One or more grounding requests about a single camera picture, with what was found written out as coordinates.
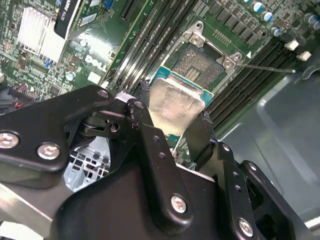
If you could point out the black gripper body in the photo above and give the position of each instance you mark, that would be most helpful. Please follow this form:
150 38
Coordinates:
112 212

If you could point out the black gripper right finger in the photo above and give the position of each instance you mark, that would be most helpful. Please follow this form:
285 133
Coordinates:
237 200

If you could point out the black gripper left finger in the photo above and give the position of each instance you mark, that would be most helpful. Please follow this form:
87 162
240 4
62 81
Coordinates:
37 125

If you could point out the CPU with silver top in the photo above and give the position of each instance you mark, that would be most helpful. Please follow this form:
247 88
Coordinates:
175 105

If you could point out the metal locking lever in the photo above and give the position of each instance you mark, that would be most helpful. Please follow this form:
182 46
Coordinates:
270 68

